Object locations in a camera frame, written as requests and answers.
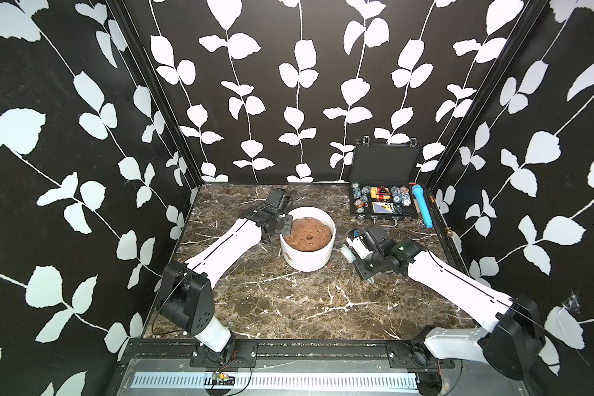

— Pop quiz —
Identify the small circuit board with wires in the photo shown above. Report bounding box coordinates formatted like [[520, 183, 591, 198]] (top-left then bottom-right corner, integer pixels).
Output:
[[207, 373, 237, 388]]

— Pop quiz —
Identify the black open poker chip case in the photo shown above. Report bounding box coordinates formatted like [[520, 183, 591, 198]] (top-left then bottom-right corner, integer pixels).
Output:
[[349, 135, 421, 220]]

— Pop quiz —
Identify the brown mud in pot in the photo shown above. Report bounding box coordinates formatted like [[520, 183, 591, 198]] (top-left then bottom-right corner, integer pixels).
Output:
[[284, 217, 332, 252]]

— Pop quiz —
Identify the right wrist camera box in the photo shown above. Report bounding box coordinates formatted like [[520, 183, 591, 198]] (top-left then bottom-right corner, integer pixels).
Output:
[[347, 237, 372, 260]]

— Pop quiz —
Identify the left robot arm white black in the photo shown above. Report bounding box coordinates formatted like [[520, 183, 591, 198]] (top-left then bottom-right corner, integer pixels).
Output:
[[156, 188, 293, 361]]

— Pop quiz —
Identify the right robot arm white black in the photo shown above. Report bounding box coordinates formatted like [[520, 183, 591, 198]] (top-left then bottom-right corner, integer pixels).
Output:
[[341, 224, 545, 380]]

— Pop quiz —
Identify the white perforated rail strip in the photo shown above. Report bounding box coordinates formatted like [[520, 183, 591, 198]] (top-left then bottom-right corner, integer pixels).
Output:
[[130, 372, 418, 393]]

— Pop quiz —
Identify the blue cylindrical microphone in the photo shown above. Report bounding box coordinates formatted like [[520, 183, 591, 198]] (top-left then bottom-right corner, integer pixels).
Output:
[[412, 184, 433, 229]]

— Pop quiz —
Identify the white ribbed ceramic pot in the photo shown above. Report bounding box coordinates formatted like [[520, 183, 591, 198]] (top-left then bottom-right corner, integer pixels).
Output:
[[280, 206, 336, 272]]

